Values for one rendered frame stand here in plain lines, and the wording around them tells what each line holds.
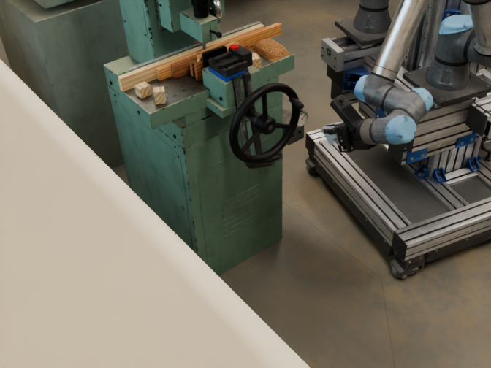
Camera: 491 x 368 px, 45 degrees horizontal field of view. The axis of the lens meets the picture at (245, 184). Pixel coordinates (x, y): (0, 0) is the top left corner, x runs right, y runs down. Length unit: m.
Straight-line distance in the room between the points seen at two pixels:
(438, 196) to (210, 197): 0.99
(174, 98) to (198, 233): 0.60
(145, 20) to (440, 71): 1.04
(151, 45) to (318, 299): 1.19
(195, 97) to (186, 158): 0.23
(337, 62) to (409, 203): 0.67
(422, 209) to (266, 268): 0.70
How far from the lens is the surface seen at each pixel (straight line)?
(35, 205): 0.18
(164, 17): 2.16
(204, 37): 2.05
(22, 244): 0.17
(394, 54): 1.76
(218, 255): 2.47
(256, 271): 2.56
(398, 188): 2.68
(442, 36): 2.14
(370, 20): 2.52
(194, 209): 2.22
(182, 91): 1.99
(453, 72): 2.17
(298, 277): 2.54
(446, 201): 2.63
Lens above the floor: 1.91
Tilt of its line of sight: 40 degrees down
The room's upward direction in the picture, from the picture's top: 3 degrees counter-clockwise
